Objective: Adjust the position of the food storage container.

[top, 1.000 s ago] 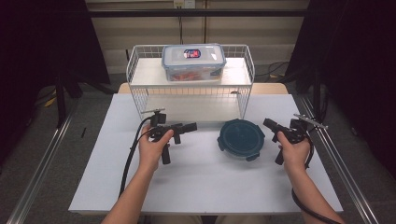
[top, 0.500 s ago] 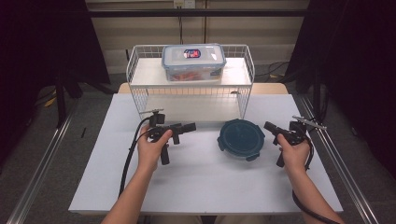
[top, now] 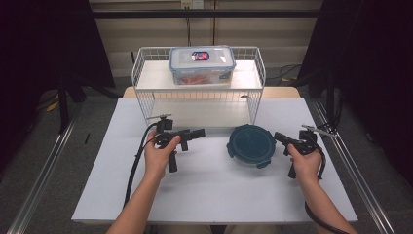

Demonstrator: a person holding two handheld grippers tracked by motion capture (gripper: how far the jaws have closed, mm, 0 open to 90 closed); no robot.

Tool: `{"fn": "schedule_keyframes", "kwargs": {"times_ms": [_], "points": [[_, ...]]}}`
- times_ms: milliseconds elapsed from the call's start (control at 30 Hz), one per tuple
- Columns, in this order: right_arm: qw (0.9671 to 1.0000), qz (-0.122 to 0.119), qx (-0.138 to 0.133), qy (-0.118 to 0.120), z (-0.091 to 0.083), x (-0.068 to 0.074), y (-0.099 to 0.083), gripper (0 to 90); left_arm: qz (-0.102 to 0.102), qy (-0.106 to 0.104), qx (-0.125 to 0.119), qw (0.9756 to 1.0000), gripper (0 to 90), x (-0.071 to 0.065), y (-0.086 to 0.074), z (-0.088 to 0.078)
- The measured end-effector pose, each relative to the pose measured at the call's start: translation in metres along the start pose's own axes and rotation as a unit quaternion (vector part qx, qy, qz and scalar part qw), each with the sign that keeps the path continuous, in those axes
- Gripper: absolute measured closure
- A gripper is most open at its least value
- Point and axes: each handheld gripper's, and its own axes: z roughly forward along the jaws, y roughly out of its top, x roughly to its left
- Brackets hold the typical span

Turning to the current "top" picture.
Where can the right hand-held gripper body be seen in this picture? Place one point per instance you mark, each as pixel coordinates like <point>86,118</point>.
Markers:
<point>307,141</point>

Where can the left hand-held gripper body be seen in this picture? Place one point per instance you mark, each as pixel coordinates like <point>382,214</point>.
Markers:
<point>165,131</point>

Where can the round container dark teal lid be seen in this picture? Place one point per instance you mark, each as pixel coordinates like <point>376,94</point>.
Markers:
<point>251,145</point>

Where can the clear rectangular container blue lid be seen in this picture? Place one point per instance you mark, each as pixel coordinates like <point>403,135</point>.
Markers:
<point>202,65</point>

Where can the person's right hand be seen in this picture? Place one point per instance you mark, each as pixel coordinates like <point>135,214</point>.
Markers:
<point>305,165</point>

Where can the person's left hand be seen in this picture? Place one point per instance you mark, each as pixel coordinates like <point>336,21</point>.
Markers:
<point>159,159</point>

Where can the wooden table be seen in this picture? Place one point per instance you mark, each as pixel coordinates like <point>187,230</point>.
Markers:
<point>279,92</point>

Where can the dark curtain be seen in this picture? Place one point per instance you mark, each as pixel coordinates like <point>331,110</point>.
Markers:
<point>39,48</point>
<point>373,65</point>

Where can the black horizontal bar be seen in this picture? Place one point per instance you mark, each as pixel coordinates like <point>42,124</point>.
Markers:
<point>207,13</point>

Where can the metal floor rail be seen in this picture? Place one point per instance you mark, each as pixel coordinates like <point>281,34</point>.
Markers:
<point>360,182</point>
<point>42,182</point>

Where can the white wall socket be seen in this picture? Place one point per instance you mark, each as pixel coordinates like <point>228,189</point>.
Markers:
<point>192,3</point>

